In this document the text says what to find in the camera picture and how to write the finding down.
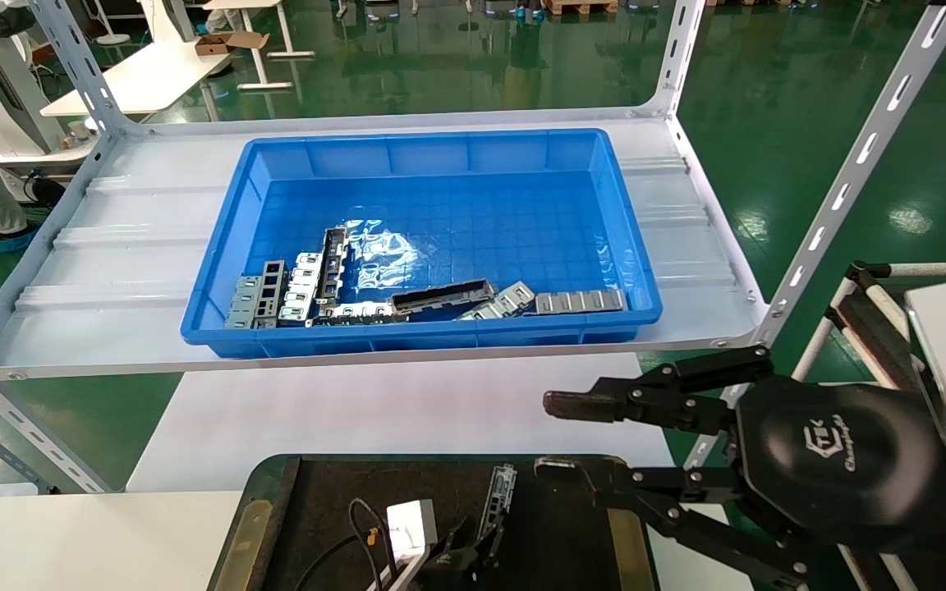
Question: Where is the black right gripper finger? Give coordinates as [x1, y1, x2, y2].
[535, 456, 811, 588]
[544, 345, 774, 436]

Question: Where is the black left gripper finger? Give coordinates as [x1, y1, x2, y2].
[439, 517, 475, 564]
[476, 525, 504, 570]

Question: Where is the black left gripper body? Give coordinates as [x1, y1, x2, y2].
[416, 548, 487, 591]

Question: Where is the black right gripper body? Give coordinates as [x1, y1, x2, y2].
[736, 376, 946, 551]

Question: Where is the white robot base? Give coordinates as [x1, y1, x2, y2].
[140, 0, 211, 42]

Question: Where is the black container tray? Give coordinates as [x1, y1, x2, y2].
[209, 453, 659, 591]

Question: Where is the silver angled metal part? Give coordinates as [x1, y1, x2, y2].
[457, 281, 536, 322]

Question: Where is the long dark metal housing part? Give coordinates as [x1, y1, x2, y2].
[391, 279, 497, 319]

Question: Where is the silver ribbed metal part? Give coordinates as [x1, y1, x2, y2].
[278, 252, 324, 327]

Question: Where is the narrow dark metal housing part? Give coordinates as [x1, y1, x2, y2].
[315, 227, 351, 306]

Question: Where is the flat silver slotted plate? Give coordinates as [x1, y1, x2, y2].
[535, 289, 628, 315]

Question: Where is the dark perforated metal plate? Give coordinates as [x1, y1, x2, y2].
[256, 259, 288, 329]

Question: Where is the grey perforated metal plate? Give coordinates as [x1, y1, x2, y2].
[225, 275, 265, 331]

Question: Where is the blue plastic bin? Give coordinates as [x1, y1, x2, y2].
[180, 128, 663, 358]

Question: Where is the wooden pallet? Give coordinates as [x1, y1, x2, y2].
[543, 0, 620, 16]

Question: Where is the white metal shelf rack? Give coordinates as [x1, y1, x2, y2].
[0, 0, 946, 497]

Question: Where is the white table with T legs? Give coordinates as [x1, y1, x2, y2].
[202, 0, 316, 91]

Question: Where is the brown cardboard box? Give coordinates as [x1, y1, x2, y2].
[194, 31, 270, 57]

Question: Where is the white work table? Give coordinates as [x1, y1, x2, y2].
[39, 39, 244, 117]

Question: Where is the white round floor stand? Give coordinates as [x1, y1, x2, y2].
[94, 0, 133, 46]

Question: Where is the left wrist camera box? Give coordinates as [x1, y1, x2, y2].
[385, 499, 439, 580]

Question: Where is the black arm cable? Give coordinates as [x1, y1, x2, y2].
[296, 497, 397, 591]

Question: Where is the white tube frame cart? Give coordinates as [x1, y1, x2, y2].
[793, 261, 946, 591]

